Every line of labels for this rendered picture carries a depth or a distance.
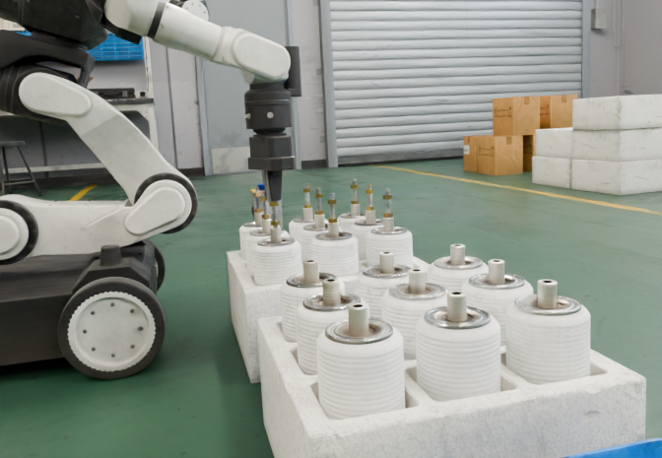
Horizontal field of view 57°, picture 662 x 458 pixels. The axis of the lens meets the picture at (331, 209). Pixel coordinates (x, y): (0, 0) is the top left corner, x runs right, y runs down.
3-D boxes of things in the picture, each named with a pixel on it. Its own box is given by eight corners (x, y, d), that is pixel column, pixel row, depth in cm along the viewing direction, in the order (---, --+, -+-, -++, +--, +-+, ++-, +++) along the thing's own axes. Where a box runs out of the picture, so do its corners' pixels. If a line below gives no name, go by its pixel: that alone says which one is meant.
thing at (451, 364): (439, 495, 67) (435, 338, 64) (407, 451, 76) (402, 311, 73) (517, 479, 69) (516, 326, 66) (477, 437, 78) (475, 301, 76)
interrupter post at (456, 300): (451, 325, 68) (451, 296, 68) (442, 319, 71) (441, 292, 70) (471, 322, 69) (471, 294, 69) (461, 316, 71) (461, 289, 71)
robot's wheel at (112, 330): (62, 388, 117) (50, 288, 114) (66, 378, 122) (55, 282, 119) (169, 372, 122) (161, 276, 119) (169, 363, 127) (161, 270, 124)
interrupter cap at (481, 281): (485, 294, 80) (485, 289, 79) (459, 281, 87) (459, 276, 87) (536, 288, 81) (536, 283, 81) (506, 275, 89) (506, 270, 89)
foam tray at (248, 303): (250, 384, 114) (243, 292, 112) (231, 321, 152) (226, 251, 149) (441, 355, 124) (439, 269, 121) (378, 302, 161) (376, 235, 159)
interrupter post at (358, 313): (352, 340, 66) (350, 310, 65) (345, 332, 68) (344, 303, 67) (372, 336, 66) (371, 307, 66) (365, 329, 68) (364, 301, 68)
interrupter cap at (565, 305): (537, 321, 68) (537, 315, 68) (501, 303, 75) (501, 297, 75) (595, 313, 70) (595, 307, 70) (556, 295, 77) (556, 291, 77)
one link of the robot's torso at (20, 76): (-1, 111, 128) (12, 56, 127) (15, 112, 141) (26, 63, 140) (65, 127, 132) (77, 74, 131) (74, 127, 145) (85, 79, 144)
